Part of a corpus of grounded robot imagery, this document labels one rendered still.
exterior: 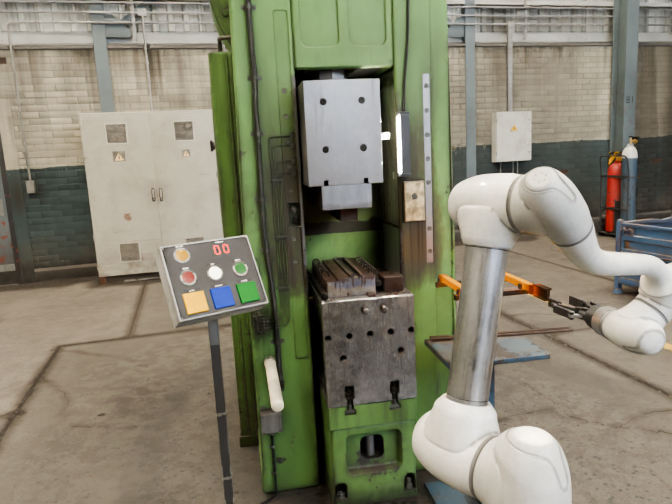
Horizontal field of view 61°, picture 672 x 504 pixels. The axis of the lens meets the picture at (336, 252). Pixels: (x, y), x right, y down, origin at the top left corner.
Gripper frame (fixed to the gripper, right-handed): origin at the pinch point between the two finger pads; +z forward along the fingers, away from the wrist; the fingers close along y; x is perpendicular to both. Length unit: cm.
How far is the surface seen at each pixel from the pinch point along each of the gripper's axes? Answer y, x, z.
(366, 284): -55, -1, 54
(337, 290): -67, -3, 54
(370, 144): -51, 55, 54
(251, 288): -101, 5, 39
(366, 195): -53, 35, 54
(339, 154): -64, 52, 54
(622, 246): 253, -47, 310
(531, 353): 1.1, -25.7, 22.8
